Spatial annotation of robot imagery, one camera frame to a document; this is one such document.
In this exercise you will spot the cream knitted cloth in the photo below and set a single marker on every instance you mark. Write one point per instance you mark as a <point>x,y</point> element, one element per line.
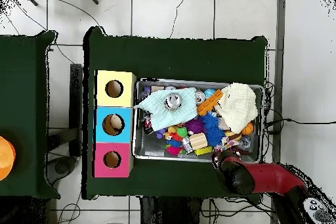
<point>236,108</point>

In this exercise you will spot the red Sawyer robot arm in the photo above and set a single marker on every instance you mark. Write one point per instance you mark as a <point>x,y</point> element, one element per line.
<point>270,176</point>

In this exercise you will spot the silver mesh bin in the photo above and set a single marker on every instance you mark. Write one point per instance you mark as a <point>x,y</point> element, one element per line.
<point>152,145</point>

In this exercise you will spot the wooden box with three holes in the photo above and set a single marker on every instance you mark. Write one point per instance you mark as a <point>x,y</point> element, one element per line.
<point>126,82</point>

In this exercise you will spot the mint knitted cloth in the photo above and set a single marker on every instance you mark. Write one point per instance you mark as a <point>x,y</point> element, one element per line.
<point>157,113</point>

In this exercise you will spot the crushed silver can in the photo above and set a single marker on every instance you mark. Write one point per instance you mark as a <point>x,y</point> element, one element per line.
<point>173,101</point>

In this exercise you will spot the purple spiky ball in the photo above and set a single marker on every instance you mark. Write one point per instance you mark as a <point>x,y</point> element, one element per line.
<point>194,125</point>

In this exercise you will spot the orange plastic block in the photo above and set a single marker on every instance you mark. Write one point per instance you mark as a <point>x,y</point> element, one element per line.
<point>208,103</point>

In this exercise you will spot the small blue spiky ball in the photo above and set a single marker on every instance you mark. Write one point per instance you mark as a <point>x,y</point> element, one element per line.
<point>210,120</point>

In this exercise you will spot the ridged wooden block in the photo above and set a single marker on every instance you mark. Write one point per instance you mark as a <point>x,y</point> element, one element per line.
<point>198,141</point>

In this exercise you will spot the blue globe ball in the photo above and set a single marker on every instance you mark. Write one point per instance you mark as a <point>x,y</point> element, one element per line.
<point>209,92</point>

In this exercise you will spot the large blue spiky ball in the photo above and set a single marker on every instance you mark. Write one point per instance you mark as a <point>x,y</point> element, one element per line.
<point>215,136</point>

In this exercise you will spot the orange basketball toy ball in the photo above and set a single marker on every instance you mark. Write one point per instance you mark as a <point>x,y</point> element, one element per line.
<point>247,129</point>

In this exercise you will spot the dark green side table cloth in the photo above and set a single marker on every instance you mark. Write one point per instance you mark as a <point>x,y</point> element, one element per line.
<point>23,90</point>

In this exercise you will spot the orange round object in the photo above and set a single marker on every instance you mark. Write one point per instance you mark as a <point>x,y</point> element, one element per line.
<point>6,158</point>

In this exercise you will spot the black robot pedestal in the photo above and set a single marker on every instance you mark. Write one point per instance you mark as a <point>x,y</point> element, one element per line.
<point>170,213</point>

